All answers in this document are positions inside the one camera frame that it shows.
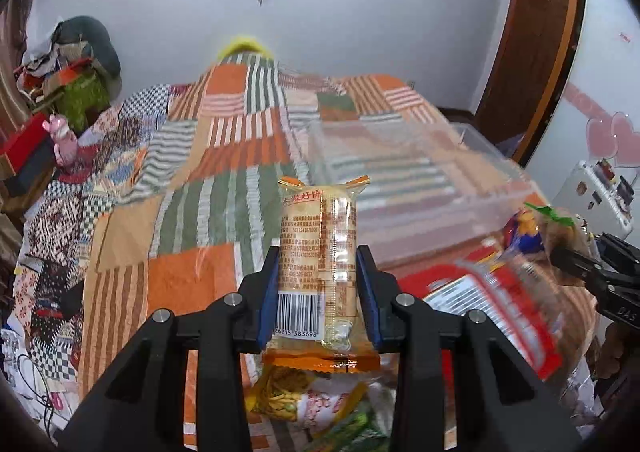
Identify clear green-edged pastry bag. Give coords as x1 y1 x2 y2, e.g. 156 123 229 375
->
523 203 596 287

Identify red noodle snack bag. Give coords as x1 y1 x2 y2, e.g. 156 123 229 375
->
397 243 565 381

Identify yellow white snack stick bag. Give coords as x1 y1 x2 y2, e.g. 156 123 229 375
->
245 365 368 434

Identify orange cracker roll packet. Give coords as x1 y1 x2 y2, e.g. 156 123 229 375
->
264 176 380 374

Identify brown bread loaf bag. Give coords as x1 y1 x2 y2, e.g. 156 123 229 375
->
506 250 598 392

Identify white fridge with stickers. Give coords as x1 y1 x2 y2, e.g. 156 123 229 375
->
552 160 634 240

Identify blue biscuit bag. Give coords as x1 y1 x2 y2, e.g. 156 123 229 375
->
502 209 544 255

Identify green pea snack bag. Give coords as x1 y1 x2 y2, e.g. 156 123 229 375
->
304 400 390 452

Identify clear plastic storage bin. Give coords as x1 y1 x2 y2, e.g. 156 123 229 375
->
305 120 537 264

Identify patchwork striped bedspread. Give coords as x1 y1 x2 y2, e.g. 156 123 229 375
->
2 52 451 437

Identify brown wooden door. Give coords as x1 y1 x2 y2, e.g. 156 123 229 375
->
475 0 585 166

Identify pink plush toy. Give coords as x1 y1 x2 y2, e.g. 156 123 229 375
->
42 114 78 168

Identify red and dark boxes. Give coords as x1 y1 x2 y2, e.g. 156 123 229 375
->
1 112 54 198

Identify pile of clothes and boxes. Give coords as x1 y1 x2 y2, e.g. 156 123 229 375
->
14 16 122 134

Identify yellow headboard hoop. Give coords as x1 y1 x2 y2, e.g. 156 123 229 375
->
217 35 273 61

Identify striped maroon curtain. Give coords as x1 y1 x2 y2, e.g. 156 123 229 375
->
0 0 33 141

